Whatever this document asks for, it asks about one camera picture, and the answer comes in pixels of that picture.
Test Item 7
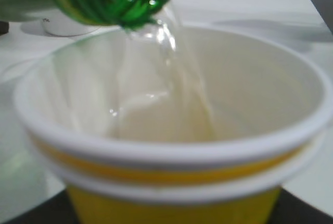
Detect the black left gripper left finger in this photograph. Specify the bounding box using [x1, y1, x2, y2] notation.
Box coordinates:
[3, 190, 78, 224]

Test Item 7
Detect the yellow paper cup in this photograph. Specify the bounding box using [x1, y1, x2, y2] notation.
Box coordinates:
[14, 27, 332, 223]

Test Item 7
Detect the white ceramic mug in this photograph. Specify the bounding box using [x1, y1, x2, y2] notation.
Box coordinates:
[20, 10, 100, 37]

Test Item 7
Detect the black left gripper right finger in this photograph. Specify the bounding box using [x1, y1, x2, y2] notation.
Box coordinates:
[270, 189, 332, 224]

